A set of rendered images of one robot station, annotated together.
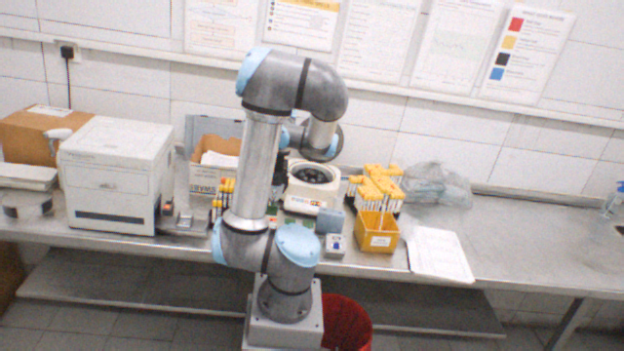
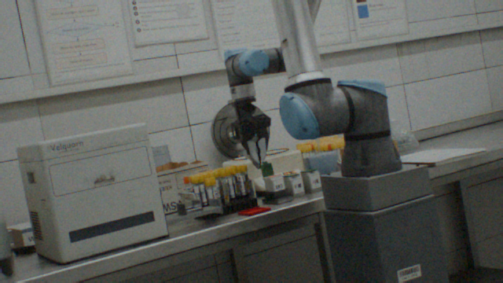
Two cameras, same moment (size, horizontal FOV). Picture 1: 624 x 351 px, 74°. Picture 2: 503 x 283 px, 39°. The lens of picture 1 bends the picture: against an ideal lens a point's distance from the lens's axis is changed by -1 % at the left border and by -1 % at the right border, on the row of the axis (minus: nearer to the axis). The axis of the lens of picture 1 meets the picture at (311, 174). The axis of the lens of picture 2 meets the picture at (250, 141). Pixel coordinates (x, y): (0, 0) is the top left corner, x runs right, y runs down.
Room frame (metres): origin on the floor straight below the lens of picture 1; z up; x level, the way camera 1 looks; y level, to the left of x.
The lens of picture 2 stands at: (-0.66, 0.92, 1.17)
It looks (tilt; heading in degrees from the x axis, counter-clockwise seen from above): 3 degrees down; 338
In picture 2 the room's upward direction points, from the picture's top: 11 degrees counter-clockwise
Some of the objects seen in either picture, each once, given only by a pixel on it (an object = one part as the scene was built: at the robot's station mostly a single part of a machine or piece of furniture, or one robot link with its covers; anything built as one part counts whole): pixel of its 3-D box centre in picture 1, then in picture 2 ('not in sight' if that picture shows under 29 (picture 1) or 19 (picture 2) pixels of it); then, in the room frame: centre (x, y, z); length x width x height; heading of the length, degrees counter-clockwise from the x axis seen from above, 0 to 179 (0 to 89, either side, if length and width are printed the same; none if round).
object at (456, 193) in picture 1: (455, 186); (391, 134); (1.77, -0.68, 0.94); 0.20 x 0.17 x 0.14; 80
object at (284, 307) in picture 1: (287, 289); (368, 151); (0.84, 0.01, 1.00); 0.15 x 0.15 x 0.10
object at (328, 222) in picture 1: (330, 222); (323, 170); (1.31, -0.10, 0.92); 0.10 x 0.07 x 0.10; 89
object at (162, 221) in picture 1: (177, 221); (182, 212); (1.15, 0.42, 0.92); 0.21 x 0.07 x 0.05; 97
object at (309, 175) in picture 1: (311, 178); not in sight; (1.55, 0.00, 0.97); 0.15 x 0.15 x 0.07
